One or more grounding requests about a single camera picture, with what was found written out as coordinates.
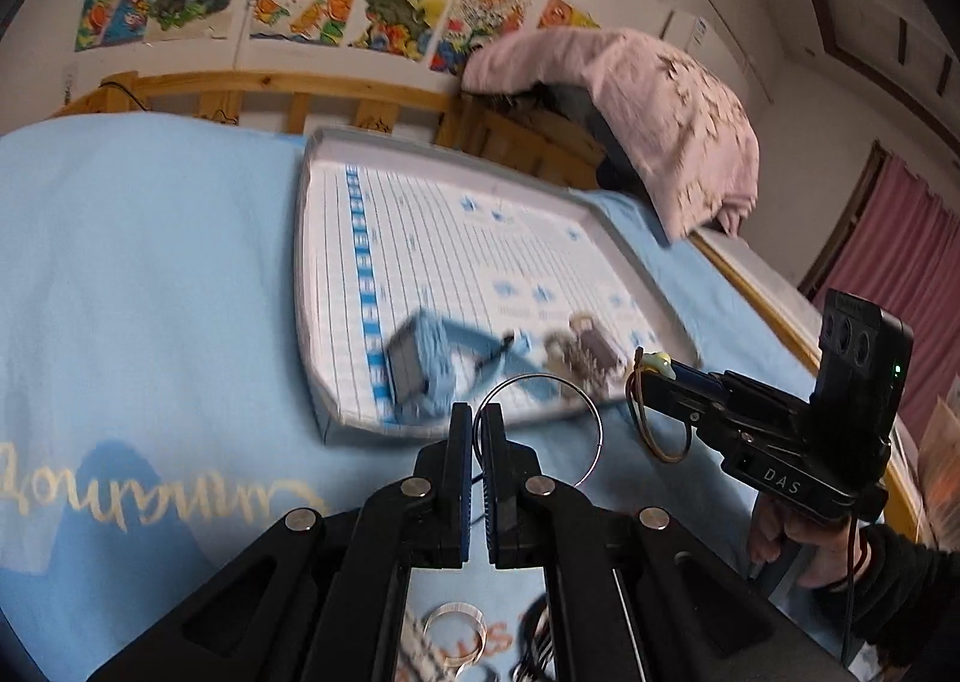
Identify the wooden bed headboard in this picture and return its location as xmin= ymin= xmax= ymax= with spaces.
xmin=57 ymin=70 xmax=604 ymax=190

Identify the white wall air conditioner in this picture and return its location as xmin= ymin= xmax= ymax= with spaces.
xmin=661 ymin=10 xmax=773 ymax=110

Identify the white mattress edge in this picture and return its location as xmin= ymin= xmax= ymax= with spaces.
xmin=690 ymin=227 xmax=822 ymax=375

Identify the pink floral blanket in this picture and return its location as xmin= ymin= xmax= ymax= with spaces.
xmin=460 ymin=28 xmax=760 ymax=242

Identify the orange face drawing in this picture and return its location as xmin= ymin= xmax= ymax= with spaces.
xmin=537 ymin=0 xmax=599 ymax=29

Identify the silver ring keychain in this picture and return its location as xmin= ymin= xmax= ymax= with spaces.
xmin=472 ymin=372 xmax=605 ymax=487

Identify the person's right hand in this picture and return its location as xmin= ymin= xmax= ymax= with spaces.
xmin=747 ymin=494 xmax=872 ymax=590

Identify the pink curtain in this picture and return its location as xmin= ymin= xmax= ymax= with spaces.
xmin=823 ymin=155 xmax=960 ymax=440

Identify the light blue smart watch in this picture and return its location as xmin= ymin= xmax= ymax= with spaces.
xmin=384 ymin=308 xmax=558 ymax=425

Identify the doodle pattern drawing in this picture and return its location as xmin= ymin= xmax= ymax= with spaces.
xmin=430 ymin=0 xmax=532 ymax=76

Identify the light blue cartoon bedsheet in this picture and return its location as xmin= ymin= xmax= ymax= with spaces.
xmin=0 ymin=110 xmax=835 ymax=682

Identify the grey grid-lined cardboard tray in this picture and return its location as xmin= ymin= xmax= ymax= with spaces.
xmin=295 ymin=128 xmax=700 ymax=445

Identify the black hair tie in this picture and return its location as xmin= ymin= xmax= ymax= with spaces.
xmin=511 ymin=594 xmax=562 ymax=682

